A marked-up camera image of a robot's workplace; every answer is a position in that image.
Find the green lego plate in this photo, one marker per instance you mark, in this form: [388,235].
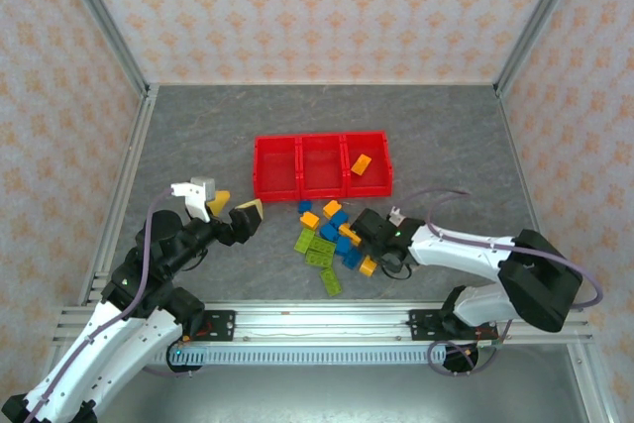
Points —
[304,241]
[321,244]
[317,258]
[330,282]

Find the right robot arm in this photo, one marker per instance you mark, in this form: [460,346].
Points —
[460,252]

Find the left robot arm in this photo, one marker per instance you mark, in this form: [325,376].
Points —
[114,344]

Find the small blue lego brick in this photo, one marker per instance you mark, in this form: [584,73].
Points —
[304,206]

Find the black mounting plate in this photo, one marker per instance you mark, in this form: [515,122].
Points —
[220,326]
[421,326]

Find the brushed metal panel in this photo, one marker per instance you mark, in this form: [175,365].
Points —
[322,393]

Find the aluminium side rail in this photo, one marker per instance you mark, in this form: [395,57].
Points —
[121,185]

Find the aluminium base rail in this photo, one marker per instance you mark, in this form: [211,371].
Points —
[322,326]

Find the aluminium corner post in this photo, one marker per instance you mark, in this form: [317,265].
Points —
[542,22]
[101,22]

